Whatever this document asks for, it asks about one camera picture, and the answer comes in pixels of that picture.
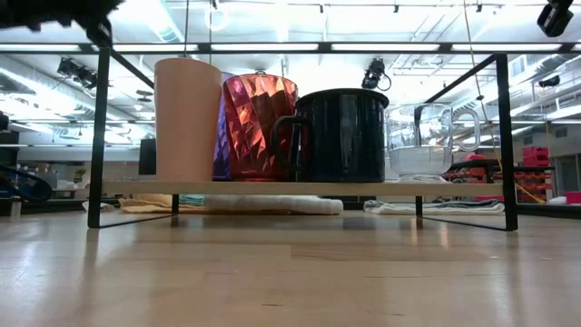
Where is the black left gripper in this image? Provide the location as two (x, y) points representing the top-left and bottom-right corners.
(67, 0), (126, 47)

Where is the peach plastic cup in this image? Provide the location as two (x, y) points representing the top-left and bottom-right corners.
(153, 57), (223, 183)

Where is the purple faceted tumbler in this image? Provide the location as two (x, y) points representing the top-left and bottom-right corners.
(212, 71), (235, 182)

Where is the orange faceted tumbler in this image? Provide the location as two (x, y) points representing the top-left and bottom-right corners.
(222, 72), (300, 182)

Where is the clear plastic cup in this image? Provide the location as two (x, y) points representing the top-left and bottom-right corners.
(384, 103), (481, 183)

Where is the black enamel mug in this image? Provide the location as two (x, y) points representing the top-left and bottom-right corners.
(271, 88), (390, 183)

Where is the black monitor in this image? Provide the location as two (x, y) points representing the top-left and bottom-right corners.
(138, 138), (158, 176)

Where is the red parts bin rack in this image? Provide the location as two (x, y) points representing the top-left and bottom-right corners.
(442, 144), (557, 204)

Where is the small white packet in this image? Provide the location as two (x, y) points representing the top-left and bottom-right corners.
(81, 200), (117, 213)

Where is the grey cloth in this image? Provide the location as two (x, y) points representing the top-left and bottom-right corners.
(430, 199), (503, 208)

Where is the white patterned towel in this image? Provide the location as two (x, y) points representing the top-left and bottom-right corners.
(202, 193), (345, 216)

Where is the thin yellow cable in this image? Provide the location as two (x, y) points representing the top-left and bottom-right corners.
(463, 0), (548, 204)

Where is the black rig frame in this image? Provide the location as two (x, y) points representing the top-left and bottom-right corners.
(0, 197), (581, 220)

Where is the black hanging camera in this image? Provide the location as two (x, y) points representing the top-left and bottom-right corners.
(361, 57), (392, 92)

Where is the wooden shelf black frame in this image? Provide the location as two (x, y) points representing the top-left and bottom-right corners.
(87, 46), (519, 232)

